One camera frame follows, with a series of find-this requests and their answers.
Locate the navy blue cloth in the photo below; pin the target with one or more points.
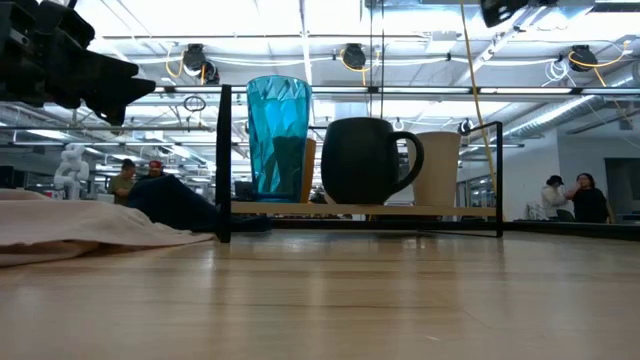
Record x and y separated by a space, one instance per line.
175 205

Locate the pink cloth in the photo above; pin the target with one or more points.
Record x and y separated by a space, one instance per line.
75 225

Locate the black mug yellow inside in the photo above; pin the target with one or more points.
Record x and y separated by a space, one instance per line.
360 160

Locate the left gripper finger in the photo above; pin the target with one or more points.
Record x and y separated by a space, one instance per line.
100 70
125 97

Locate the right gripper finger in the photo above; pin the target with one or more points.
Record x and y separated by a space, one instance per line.
500 12

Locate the person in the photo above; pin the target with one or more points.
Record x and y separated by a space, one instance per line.
552 197
121 182
154 170
590 200

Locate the small orange cup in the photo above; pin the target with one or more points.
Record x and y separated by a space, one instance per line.
310 170

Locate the white humanoid figure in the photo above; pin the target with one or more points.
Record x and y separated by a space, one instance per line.
71 170

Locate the teal faceted plastic tumbler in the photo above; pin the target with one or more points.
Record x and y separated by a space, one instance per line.
277 140

